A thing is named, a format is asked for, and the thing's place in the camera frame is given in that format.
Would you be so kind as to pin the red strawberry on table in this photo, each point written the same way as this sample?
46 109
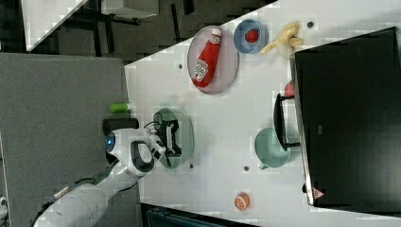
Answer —
289 89

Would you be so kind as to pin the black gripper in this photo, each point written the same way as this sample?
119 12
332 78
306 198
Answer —
167 133

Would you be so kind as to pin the peeled yellow banana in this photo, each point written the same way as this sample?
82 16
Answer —
287 35

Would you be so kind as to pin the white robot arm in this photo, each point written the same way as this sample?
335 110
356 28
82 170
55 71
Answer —
135 151

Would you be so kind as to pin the teal crate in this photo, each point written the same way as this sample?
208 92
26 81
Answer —
157 218

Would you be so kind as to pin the mint green mug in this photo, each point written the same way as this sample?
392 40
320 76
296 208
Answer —
269 150

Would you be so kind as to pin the orange slice toy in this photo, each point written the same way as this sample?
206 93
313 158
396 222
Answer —
242 201

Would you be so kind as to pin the blue bowl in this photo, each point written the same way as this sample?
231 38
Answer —
239 37

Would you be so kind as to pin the red ketchup bottle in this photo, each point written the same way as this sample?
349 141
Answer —
207 61

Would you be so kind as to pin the black toaster oven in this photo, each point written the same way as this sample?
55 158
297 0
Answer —
348 106

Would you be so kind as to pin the red strawberry in bowl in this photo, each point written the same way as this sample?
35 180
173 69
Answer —
252 36

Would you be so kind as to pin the green marker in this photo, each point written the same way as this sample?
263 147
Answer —
119 107

